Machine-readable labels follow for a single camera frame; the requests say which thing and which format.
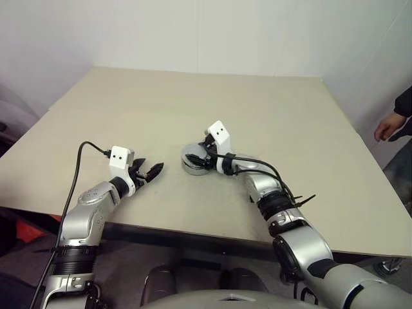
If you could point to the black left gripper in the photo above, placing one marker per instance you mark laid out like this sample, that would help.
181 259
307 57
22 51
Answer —
139 177

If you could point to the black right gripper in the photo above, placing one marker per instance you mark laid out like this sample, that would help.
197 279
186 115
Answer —
211 161

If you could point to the silver motor lid circuit board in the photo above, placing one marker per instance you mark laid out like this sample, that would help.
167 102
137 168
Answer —
193 149

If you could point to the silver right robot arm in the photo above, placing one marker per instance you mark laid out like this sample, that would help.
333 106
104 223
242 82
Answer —
302 248

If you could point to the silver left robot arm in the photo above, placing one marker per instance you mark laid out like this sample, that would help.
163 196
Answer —
80 212

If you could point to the person's forearm black sleeve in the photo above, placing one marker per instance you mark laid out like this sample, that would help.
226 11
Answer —
405 103

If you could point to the person's bare hand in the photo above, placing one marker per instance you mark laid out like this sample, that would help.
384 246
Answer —
387 127

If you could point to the black zip tie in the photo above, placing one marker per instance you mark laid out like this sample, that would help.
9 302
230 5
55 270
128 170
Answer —
305 199

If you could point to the dark rounded shape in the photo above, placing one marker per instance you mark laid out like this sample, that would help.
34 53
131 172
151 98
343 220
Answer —
244 280
159 284

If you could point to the red object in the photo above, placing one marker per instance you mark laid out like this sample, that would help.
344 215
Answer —
29 231

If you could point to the grey robot torso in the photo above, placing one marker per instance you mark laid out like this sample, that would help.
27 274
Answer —
225 301

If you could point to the shiny metal chair base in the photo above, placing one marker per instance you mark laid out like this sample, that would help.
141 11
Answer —
391 265

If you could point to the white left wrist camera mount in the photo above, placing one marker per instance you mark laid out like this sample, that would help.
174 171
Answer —
118 157

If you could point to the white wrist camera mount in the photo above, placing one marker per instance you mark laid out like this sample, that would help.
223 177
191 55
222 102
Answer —
220 133
118 157

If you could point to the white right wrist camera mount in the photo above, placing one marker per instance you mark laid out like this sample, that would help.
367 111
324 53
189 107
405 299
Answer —
220 133

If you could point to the dark table frame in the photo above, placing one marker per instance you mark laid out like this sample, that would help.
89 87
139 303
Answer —
193 241

